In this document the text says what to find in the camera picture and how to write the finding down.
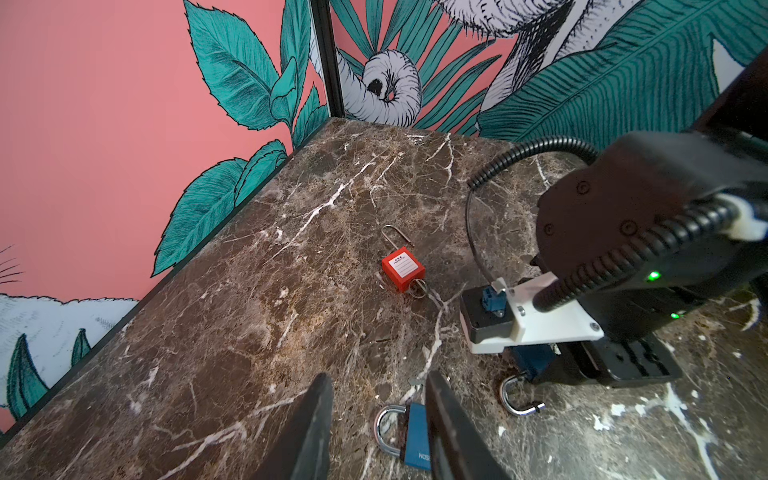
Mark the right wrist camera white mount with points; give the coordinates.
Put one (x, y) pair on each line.
(521, 324)

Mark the blue padlock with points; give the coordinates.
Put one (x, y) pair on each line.
(416, 450)
(530, 361)

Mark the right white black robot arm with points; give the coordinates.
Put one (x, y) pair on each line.
(741, 90)

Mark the red padlock far right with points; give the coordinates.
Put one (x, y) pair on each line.
(401, 266)

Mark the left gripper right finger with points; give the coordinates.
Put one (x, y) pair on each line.
(457, 450)

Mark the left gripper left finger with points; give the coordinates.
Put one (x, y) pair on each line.
(302, 448)

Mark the right black frame post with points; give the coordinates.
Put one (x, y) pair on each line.
(322, 22)

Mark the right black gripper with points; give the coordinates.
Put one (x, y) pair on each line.
(658, 225)

